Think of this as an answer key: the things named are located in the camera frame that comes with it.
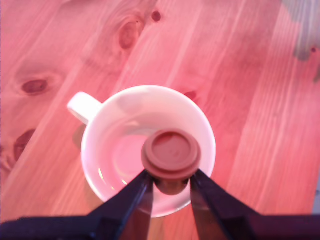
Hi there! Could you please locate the cartoon print ceramic mug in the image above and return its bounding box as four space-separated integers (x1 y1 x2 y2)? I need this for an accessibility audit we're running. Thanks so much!
66 84 217 218

